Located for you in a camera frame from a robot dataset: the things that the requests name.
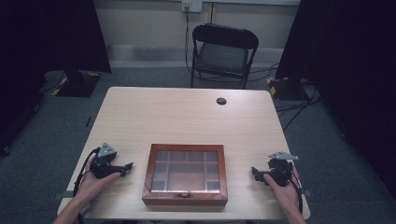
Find person's left hand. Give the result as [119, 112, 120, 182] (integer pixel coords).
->
[74, 157, 121, 207]

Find black stand base with striped tape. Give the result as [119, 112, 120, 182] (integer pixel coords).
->
[266, 76, 312, 102]
[39, 70, 103, 98]

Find white wall socket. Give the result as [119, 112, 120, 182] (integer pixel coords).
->
[181, 0, 204, 13]

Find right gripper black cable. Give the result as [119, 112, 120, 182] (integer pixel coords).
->
[286, 167, 304, 216]

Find wooden box with glass lid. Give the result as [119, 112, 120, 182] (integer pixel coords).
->
[142, 143, 229, 206]

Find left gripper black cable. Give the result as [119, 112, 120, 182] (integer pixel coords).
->
[72, 147, 101, 224]

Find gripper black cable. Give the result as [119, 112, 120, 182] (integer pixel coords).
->
[286, 167, 304, 216]
[72, 147, 101, 224]

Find black curtain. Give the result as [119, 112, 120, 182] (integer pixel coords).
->
[0, 0, 112, 157]
[275, 0, 396, 200]

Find black folding chair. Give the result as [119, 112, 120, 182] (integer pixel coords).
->
[190, 23, 260, 90]

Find black cables on floor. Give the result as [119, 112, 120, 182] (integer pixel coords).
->
[248, 63, 323, 133]

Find black cable from wall socket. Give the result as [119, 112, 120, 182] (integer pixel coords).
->
[183, 6, 200, 78]

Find wooden table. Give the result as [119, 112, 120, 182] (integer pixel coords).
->
[57, 87, 311, 221]

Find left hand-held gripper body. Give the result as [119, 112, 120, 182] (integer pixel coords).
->
[90, 142, 125, 179]

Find person's right hand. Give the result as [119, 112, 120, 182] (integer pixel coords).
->
[262, 164, 304, 217]

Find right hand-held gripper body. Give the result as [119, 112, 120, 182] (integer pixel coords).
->
[259, 151, 299, 188]

